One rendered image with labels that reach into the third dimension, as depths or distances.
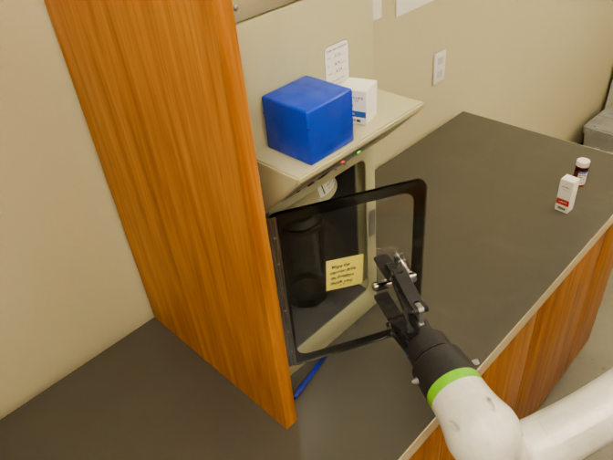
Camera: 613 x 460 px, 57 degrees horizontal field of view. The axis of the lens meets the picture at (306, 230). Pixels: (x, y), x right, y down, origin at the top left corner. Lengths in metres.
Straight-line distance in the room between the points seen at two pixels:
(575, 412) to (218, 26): 0.76
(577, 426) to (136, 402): 0.87
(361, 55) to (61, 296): 0.83
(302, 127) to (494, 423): 0.50
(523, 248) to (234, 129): 1.06
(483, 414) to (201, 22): 0.64
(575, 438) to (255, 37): 0.76
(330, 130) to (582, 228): 1.04
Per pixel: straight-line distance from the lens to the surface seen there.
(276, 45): 0.90
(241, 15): 0.85
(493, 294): 1.48
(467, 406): 0.87
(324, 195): 1.11
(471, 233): 1.67
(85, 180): 1.28
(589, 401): 1.00
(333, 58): 1.00
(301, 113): 0.83
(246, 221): 0.84
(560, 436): 0.99
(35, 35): 1.17
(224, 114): 0.76
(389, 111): 1.01
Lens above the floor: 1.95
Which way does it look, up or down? 37 degrees down
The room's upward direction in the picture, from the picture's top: 6 degrees counter-clockwise
